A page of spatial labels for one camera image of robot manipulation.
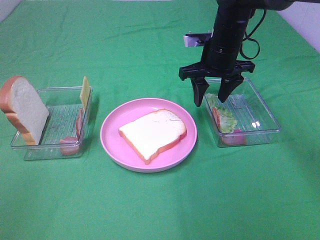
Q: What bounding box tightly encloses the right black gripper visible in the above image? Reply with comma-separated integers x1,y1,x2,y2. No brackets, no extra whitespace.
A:
178,39,255,107

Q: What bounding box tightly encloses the green lettuce leaf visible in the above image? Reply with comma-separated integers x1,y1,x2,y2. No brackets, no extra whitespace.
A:
205,93,238,133

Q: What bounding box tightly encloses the bacon strip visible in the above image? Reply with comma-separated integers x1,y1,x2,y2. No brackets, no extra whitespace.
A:
59,108,83,156
211,107,247,147

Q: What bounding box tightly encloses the toast bread slice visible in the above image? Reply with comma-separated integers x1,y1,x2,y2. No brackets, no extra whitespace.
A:
118,108,187,165
0,75,49,145

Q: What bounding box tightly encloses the yellow cheese slice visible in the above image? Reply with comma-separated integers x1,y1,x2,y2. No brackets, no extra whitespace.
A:
79,76,91,111

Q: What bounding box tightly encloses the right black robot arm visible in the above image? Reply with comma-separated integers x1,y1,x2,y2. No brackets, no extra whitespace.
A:
178,0,293,107

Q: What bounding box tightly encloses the right clear plastic container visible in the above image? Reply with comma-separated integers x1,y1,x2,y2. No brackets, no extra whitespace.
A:
202,78,281,148

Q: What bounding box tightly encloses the clear plastic container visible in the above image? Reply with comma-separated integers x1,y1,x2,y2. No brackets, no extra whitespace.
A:
202,78,281,148
10,86,93,161

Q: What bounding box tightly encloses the green tablecloth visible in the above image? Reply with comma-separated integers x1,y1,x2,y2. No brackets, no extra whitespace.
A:
0,0,320,240

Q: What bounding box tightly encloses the pink round plate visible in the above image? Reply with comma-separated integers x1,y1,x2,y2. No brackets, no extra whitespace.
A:
100,98,198,173

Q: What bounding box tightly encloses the left clear plastic container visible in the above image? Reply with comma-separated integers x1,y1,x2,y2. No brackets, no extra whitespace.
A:
10,86,93,161

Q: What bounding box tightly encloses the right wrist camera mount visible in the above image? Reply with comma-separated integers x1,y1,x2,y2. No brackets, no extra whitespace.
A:
183,31,212,47

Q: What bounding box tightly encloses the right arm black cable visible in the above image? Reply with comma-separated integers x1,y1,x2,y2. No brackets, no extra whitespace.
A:
239,7,267,61

